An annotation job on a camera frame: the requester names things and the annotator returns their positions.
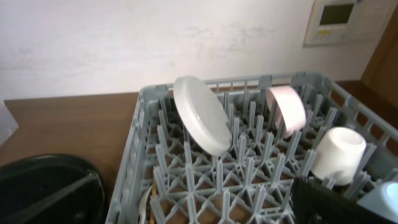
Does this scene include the cream paper cup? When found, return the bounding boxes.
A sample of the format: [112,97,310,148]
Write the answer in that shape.
[311,126,367,186]

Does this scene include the grey plate with food scraps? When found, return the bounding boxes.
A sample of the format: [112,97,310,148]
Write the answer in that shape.
[174,76,232,156]

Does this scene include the white plastic fork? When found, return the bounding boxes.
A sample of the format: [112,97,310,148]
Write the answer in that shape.
[139,185,153,224]

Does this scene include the grey dishwasher rack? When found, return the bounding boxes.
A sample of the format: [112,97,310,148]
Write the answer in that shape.
[106,72,397,223]

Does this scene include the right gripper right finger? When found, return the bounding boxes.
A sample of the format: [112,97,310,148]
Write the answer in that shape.
[290,177,394,224]

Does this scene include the round black tray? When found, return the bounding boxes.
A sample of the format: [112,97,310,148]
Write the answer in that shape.
[1,154,107,223]

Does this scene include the wall control panel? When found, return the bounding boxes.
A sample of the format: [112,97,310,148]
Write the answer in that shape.
[303,0,397,46]

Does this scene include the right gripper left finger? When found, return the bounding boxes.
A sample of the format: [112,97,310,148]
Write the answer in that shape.
[1,172,103,223]

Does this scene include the blue plastic cup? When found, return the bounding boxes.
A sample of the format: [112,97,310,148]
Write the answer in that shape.
[358,182,397,223]

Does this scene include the pink small bowl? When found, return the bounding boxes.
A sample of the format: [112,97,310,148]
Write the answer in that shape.
[266,85,306,138]

